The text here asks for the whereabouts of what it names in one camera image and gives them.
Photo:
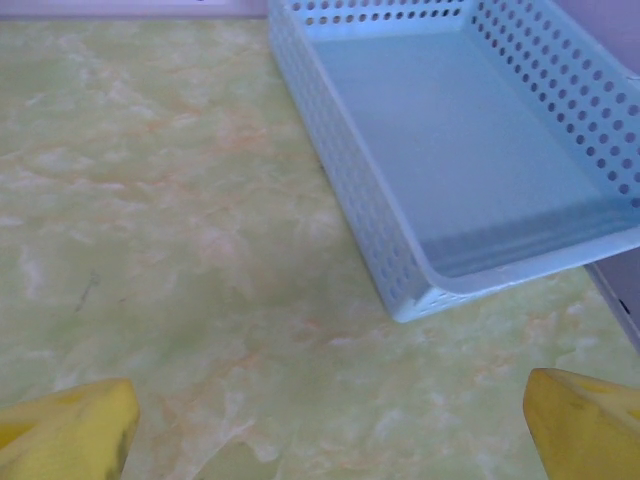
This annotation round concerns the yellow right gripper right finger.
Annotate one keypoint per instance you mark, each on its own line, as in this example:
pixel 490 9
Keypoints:
pixel 590 430

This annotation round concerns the blue perforated plastic basket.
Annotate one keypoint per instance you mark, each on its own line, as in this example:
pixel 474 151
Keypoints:
pixel 450 150

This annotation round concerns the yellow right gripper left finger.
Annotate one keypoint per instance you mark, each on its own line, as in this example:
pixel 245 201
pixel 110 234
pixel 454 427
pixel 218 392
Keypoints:
pixel 65 435

